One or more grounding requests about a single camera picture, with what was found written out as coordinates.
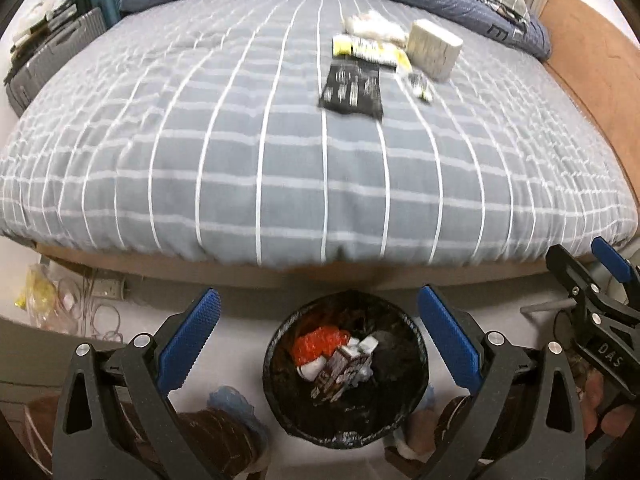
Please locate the white tissue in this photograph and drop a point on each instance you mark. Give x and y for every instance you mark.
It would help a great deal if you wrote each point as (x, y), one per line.
(311, 370)

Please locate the dark anime carton box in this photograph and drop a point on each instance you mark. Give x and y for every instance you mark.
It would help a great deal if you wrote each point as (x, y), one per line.
(337, 376)

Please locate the grey suitcase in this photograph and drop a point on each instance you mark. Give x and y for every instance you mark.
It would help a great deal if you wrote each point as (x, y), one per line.
(23, 84)

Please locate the red plastic bag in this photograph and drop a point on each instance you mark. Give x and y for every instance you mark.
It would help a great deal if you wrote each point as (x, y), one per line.
(321, 342)

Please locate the cream paper box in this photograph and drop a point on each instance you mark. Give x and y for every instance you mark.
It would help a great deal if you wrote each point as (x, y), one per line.
(433, 49)

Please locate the clutter on suitcase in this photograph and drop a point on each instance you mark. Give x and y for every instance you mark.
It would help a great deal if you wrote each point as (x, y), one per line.
(55, 5)

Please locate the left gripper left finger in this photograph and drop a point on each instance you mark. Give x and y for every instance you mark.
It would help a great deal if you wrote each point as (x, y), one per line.
(114, 419)

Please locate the yellow black wrapper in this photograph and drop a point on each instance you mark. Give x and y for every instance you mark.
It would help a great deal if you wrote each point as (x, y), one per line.
(386, 54)

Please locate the wooden headboard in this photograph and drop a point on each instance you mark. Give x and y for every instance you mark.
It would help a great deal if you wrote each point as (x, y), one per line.
(599, 67)

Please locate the yellow plastic bag on floor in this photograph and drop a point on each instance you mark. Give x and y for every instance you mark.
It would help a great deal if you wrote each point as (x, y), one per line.
(38, 297)

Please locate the wooden bed frame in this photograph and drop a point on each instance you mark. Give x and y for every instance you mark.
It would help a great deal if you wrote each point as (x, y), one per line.
(374, 276)

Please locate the black lined trash bin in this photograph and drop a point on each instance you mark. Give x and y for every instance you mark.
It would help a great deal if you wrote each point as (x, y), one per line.
(367, 411)

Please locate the black printed snack box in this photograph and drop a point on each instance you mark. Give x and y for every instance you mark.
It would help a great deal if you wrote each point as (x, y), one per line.
(353, 87)

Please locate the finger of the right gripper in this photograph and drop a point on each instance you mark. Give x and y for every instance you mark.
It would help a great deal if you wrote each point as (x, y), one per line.
(579, 283)
(621, 269)

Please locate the grey checked bed sheet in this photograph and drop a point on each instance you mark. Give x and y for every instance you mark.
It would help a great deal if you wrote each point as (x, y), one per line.
(193, 130)

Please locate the cotton pad plastic bag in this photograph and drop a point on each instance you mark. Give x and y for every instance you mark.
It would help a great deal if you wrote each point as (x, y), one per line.
(371, 25)

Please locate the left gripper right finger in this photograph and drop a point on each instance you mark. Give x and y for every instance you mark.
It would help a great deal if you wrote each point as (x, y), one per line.
(521, 418)

